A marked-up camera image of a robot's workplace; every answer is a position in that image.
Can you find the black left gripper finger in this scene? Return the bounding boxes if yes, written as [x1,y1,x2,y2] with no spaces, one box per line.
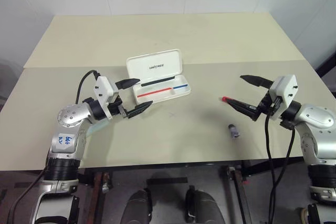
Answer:
[115,78,141,90]
[128,101,154,120]

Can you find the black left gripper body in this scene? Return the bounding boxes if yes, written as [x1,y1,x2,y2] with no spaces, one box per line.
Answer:
[107,97,131,119]

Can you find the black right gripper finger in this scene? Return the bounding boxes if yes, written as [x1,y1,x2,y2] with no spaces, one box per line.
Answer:
[226,99,261,123]
[239,74,272,89]

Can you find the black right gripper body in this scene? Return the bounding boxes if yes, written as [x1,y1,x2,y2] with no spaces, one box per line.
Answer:
[252,91,281,122]

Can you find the white open pencil case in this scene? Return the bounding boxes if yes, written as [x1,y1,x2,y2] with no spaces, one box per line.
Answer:
[125,48,192,105]

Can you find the red capped black marker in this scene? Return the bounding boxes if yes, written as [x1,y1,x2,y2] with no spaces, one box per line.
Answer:
[218,96,257,112]

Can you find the red pen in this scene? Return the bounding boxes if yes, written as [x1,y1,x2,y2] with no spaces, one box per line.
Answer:
[136,87,173,99]

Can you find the black pen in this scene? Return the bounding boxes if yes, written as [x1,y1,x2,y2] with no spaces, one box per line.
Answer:
[140,75,176,88]

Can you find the white label blue writing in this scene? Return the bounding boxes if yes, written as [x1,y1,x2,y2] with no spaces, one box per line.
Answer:
[56,131,77,153]

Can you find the black flat bar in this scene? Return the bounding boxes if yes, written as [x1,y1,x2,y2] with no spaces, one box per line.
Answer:
[146,177,188,186]

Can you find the rusty metal table leg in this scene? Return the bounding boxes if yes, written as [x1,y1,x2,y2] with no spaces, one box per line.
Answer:
[225,165,253,224]
[86,170,111,224]

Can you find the dark rounded shape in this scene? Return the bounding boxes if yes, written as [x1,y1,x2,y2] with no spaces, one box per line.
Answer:
[184,185,222,224]
[125,188,153,224]

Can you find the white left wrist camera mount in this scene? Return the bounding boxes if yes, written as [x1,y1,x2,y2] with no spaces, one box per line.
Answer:
[93,76,120,120]

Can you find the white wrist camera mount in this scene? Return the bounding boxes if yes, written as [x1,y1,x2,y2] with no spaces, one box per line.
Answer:
[93,76,120,120]
[267,74,300,119]

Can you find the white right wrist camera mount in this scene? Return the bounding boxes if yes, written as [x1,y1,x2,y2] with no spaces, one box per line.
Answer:
[267,74,300,119]

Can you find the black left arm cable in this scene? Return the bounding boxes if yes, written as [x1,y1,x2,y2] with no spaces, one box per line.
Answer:
[75,70,100,104]

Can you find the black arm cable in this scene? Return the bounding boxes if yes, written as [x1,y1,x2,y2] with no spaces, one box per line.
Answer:
[75,70,100,104]
[264,103,298,224]

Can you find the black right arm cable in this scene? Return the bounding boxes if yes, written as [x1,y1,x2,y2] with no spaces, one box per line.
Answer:
[264,103,298,224]

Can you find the black metal frame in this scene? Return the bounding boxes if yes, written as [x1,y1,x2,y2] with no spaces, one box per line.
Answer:
[316,50,336,78]

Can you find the beige hose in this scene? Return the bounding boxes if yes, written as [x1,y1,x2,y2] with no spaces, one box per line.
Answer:
[300,206,311,224]

